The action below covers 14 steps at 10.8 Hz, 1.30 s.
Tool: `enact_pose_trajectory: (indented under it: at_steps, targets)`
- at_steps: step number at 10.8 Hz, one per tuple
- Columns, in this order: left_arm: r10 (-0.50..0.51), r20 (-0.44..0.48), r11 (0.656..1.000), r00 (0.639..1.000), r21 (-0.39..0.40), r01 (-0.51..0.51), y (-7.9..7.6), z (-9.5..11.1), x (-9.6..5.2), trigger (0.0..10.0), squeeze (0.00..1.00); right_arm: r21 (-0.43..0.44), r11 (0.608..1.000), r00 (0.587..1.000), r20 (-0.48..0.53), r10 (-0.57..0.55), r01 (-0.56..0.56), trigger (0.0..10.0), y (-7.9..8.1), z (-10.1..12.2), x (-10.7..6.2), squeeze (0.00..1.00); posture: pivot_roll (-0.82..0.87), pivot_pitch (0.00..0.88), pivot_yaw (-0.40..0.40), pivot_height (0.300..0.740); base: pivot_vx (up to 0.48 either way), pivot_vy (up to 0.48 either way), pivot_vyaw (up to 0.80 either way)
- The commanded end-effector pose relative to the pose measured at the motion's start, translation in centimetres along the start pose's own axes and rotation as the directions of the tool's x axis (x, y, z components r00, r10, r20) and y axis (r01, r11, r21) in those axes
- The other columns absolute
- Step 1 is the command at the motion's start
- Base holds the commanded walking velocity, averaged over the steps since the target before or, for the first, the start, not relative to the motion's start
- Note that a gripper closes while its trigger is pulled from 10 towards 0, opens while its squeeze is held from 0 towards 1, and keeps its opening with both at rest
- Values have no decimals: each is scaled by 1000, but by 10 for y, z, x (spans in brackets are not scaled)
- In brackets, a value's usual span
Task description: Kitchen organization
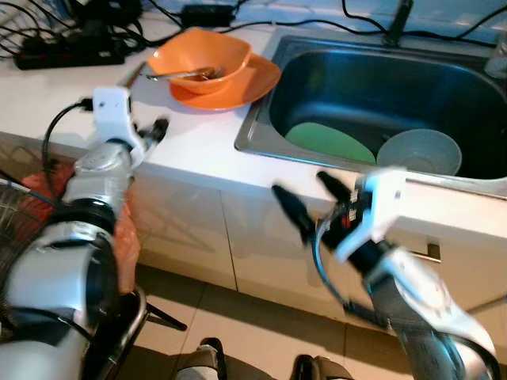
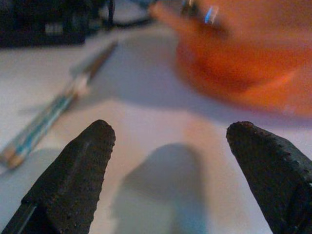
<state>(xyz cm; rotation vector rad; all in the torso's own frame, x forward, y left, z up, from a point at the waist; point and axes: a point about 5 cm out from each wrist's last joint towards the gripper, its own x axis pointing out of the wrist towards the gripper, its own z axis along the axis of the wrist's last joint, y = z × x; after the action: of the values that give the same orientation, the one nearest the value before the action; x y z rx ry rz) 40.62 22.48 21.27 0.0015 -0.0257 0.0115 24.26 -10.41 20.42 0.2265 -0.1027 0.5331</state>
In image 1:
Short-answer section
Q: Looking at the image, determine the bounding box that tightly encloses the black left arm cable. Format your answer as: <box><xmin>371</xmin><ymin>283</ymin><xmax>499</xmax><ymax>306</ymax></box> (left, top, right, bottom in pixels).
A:
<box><xmin>41</xmin><ymin>97</ymin><xmax>96</xmax><ymax>199</ymax></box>

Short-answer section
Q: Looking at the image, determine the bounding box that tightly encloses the green plate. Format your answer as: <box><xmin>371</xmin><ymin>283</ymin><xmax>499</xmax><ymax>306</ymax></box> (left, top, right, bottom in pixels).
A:
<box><xmin>285</xmin><ymin>123</ymin><xmax>377</xmax><ymax>165</ymax></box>

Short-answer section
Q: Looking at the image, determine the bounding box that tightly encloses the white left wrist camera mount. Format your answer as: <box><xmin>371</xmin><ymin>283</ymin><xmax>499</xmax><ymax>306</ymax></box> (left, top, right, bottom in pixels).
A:
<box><xmin>92</xmin><ymin>85</ymin><xmax>147</xmax><ymax>169</ymax></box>

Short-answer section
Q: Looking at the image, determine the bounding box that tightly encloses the black power strip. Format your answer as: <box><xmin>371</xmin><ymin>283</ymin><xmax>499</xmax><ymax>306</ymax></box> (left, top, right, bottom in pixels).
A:
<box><xmin>14</xmin><ymin>32</ymin><xmax>128</xmax><ymax>70</ymax></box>

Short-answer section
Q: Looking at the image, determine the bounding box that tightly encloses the orange plastic bag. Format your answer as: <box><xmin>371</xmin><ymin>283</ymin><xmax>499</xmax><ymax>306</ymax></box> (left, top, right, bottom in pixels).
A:
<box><xmin>20</xmin><ymin>173</ymin><xmax>142</xmax><ymax>295</ymax></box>

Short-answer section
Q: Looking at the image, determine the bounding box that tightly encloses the chrome faucet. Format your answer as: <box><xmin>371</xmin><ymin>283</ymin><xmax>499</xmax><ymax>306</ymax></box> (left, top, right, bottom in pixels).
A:
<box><xmin>383</xmin><ymin>0</ymin><xmax>414</xmax><ymax>47</ymax></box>

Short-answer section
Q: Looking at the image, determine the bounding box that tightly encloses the metal drawer handle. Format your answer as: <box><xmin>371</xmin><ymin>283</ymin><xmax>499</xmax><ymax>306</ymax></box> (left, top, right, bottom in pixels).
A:
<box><xmin>410</xmin><ymin>241</ymin><xmax>442</xmax><ymax>264</ymax></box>

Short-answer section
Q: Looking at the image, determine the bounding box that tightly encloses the wire fan guard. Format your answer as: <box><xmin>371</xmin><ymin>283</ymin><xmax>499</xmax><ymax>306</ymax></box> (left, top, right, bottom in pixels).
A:
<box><xmin>0</xmin><ymin>178</ymin><xmax>56</xmax><ymax>278</ymax></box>

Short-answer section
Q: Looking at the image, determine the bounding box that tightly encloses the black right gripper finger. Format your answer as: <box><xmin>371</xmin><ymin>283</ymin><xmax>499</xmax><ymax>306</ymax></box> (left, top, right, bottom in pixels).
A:
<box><xmin>317</xmin><ymin>170</ymin><xmax>353</xmax><ymax>208</ymax></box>
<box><xmin>272</xmin><ymin>184</ymin><xmax>316</xmax><ymax>245</ymax></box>

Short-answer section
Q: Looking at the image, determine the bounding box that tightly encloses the orange bowl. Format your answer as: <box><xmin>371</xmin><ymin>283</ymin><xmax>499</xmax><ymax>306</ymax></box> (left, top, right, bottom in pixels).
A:
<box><xmin>147</xmin><ymin>28</ymin><xmax>253</xmax><ymax>96</ymax></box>

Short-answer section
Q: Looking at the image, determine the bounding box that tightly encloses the stainless steel sink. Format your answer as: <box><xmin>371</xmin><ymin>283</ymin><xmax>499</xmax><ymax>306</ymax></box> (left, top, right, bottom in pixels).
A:
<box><xmin>234</xmin><ymin>32</ymin><xmax>507</xmax><ymax>199</ymax></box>

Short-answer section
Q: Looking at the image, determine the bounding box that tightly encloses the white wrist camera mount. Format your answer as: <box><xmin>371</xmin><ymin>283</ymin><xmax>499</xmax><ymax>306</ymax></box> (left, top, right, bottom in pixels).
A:
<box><xmin>333</xmin><ymin>166</ymin><xmax>409</xmax><ymax>264</ymax></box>
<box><xmin>92</xmin><ymin>85</ymin><xmax>147</xmax><ymax>169</ymax></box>

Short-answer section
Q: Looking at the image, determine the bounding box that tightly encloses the metal spoon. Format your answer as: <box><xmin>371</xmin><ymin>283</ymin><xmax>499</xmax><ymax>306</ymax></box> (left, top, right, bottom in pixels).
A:
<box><xmin>144</xmin><ymin>66</ymin><xmax>223</xmax><ymax>82</ymax></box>

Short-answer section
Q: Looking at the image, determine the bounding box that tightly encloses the clear drinking glass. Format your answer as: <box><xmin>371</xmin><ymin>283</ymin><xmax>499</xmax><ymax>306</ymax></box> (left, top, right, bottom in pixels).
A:
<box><xmin>485</xmin><ymin>36</ymin><xmax>507</xmax><ymax>80</ymax></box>

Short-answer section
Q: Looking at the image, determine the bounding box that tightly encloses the white kitchen cabinet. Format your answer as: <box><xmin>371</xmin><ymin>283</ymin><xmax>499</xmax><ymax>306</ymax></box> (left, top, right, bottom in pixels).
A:
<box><xmin>0</xmin><ymin>131</ymin><xmax>507</xmax><ymax>349</ymax></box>

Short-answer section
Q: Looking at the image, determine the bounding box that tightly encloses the black power adapter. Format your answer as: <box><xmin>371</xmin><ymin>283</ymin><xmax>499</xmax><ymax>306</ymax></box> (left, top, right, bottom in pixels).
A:
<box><xmin>181</xmin><ymin>4</ymin><xmax>237</xmax><ymax>25</ymax></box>

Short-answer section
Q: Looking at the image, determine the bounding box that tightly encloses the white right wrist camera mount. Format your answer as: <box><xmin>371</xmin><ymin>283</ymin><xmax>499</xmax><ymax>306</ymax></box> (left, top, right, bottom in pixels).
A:
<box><xmin>333</xmin><ymin>166</ymin><xmax>409</xmax><ymax>264</ymax></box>

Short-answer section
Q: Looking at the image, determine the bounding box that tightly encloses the black chair frame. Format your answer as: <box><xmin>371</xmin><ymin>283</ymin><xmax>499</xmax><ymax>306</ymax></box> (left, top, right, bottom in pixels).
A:
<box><xmin>79</xmin><ymin>285</ymin><xmax>189</xmax><ymax>380</ymax></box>

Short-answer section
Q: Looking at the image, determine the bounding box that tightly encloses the grey bowl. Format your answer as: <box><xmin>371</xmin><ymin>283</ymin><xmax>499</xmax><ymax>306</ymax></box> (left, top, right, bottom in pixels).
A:
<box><xmin>376</xmin><ymin>129</ymin><xmax>463</xmax><ymax>177</ymax></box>

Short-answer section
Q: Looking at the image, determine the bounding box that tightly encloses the orange plate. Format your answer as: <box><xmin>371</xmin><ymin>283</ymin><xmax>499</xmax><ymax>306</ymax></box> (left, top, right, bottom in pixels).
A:
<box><xmin>169</xmin><ymin>54</ymin><xmax>283</xmax><ymax>111</ymax></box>

